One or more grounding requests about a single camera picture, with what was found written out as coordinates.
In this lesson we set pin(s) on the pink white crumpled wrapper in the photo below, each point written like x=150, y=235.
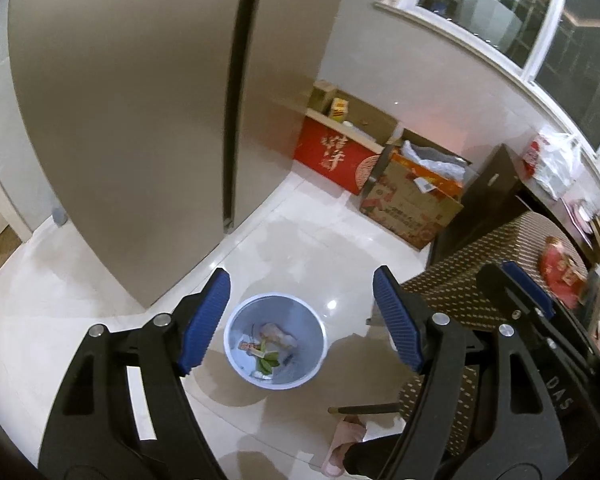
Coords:
x=276, y=334

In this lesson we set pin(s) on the dark wooden bar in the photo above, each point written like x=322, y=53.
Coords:
x=362, y=408

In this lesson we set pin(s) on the small red label packet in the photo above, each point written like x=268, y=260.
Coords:
x=246, y=346

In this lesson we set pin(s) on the red snack packet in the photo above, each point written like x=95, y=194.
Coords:
x=560, y=270

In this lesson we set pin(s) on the blue plastic trash bin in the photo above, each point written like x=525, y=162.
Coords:
x=302, y=332

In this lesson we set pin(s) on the grey white plastic bag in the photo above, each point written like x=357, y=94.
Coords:
x=430, y=157

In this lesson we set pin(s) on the small yellow box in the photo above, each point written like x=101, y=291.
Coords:
x=339, y=110

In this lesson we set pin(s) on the person's leg dark trousers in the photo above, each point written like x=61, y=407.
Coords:
x=370, y=460

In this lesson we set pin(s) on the small grey cylinder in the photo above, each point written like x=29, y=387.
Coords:
x=59, y=216

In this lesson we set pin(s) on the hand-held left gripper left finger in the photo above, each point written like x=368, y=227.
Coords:
x=202, y=325

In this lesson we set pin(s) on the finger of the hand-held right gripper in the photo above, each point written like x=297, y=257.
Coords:
x=530, y=292

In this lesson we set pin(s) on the green leaf scraps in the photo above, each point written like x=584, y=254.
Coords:
x=267, y=362

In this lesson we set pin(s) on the round table patterned tablecloth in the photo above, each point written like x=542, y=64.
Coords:
x=480, y=255

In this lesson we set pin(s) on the beige grey refrigerator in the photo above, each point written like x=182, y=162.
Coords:
x=130, y=110

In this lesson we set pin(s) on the pink slipper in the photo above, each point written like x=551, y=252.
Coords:
x=337, y=440

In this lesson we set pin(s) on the small brown cardboard carton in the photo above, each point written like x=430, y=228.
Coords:
x=324, y=96

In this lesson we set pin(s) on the white plastic shopping bag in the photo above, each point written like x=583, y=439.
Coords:
x=555, y=165

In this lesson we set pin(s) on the red cardboard gift box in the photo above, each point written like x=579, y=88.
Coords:
x=330, y=152

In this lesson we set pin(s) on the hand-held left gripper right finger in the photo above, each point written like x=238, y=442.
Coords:
x=397, y=320

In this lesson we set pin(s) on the white framed window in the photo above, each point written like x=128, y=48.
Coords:
x=480, y=10

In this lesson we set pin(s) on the printed brown cardboard box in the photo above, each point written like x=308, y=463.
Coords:
x=410, y=205

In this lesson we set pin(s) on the dark wooden cabinet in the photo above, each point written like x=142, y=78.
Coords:
x=485, y=195

